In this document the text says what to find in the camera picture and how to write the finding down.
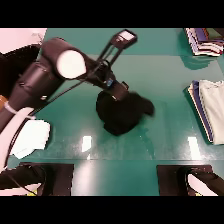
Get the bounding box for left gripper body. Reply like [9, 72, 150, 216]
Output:
[105, 79, 131, 102]

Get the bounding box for beige garment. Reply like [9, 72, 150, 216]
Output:
[186, 83, 198, 111]

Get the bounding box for blue garment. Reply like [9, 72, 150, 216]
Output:
[191, 80, 215, 143]

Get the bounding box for white garment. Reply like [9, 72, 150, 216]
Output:
[9, 118, 52, 160]

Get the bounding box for cream T-shirt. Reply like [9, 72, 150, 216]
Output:
[198, 79, 224, 146]

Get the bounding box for heap of clothes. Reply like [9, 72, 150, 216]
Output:
[184, 27, 224, 58]

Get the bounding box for pale pink garment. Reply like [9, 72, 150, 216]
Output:
[0, 27, 48, 55]

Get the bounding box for black cable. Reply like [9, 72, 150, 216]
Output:
[42, 78, 90, 105]

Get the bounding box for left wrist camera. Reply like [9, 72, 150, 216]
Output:
[97, 28, 139, 68]

